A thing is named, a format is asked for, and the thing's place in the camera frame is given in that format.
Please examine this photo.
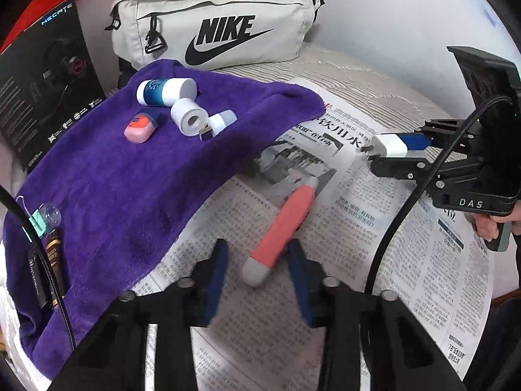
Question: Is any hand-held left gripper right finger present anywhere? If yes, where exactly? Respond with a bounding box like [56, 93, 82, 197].
[287, 239, 469, 391]

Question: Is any teal binder clip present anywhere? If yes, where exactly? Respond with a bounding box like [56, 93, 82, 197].
[16, 196, 49, 239]

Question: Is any pink and blue small container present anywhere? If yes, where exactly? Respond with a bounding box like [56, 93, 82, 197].
[124, 113, 163, 144]

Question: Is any person's right hand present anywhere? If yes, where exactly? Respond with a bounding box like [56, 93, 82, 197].
[472, 212, 503, 241]

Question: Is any black headset box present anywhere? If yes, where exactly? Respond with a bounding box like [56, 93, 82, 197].
[0, 0, 107, 172]

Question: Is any white tape roll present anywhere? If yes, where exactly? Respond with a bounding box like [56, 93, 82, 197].
[170, 98, 209, 136]

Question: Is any black lighter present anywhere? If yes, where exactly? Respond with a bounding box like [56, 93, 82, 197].
[26, 244, 49, 308]

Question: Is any person's dark clothing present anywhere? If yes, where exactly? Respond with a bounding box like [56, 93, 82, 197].
[472, 289, 521, 391]

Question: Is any pink tube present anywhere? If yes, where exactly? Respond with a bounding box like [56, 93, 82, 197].
[241, 177, 319, 287]

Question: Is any newspaper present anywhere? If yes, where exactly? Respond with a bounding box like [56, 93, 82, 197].
[134, 77, 495, 391]

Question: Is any blue and white cylinder bottle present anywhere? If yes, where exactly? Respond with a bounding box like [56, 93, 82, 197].
[136, 77, 197, 107]

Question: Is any clear plastic cap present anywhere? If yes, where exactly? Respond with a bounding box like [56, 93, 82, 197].
[41, 204, 63, 227]

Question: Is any dark brown cylinder bottle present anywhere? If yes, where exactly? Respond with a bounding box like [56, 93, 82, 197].
[43, 228, 68, 308]

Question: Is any grey waist bag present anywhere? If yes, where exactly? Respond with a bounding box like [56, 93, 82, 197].
[105, 0, 326, 88]

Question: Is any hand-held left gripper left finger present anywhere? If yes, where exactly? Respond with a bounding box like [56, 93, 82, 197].
[47, 238, 229, 391]

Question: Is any white charger plug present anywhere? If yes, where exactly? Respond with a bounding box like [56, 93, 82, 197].
[357, 132, 408, 159]

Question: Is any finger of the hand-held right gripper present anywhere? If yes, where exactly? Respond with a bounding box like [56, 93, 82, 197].
[370, 152, 469, 182]
[405, 118, 485, 152]

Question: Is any purple towel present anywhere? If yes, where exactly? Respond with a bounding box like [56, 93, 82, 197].
[2, 59, 327, 379]

